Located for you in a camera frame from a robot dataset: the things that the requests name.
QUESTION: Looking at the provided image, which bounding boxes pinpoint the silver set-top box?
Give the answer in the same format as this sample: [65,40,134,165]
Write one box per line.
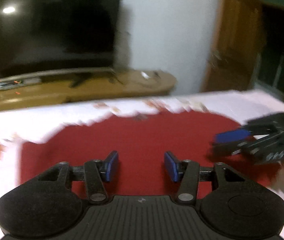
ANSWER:
[0,77,42,90]

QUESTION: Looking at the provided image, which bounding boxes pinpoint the curved black television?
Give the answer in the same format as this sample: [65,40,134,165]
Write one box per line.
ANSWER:
[0,0,120,82]

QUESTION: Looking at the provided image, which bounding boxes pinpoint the small white object on stand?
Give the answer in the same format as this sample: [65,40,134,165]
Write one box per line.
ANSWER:
[141,72,150,80]

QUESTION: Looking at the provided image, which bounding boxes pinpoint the clear glass vase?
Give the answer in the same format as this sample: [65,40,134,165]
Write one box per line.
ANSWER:
[113,7,132,72]

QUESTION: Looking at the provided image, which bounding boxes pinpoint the floral white bed sheet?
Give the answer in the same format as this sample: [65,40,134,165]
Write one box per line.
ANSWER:
[0,89,284,239]

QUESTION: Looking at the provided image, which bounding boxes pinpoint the brown wooden door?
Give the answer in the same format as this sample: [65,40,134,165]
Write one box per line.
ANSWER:
[201,0,262,92]

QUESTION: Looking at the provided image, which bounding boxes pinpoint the red knit sweater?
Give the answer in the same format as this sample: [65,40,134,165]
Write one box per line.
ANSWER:
[21,111,280,196]

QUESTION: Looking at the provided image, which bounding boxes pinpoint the wooden tv stand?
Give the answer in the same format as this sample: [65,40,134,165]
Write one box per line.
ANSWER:
[0,70,177,111]

